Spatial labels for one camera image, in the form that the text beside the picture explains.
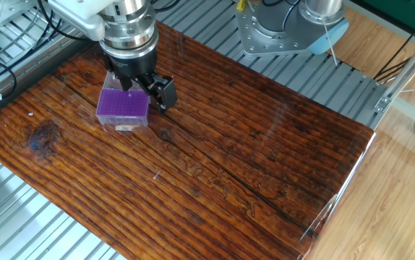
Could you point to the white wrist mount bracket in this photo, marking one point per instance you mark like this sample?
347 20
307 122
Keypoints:
81 18

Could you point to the silver wrist flange coupling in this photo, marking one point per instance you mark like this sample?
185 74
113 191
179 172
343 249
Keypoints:
131 29

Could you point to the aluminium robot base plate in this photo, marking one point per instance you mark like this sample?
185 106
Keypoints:
251 36

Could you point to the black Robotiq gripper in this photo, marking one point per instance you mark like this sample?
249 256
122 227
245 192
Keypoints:
135 65

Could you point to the aluminium frame post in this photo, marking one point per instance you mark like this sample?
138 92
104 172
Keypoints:
406 68

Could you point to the yellow plug tag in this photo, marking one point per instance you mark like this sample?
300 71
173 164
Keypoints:
241 5

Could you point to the aluminium perforated plate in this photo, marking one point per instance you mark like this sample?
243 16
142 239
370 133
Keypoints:
5 11

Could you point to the purple pipette tip box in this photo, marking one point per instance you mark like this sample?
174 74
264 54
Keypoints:
122 106

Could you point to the beige tape piece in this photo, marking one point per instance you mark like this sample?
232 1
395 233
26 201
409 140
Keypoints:
124 127

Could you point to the white zip tie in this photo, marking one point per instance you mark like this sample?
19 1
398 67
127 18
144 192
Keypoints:
329 41

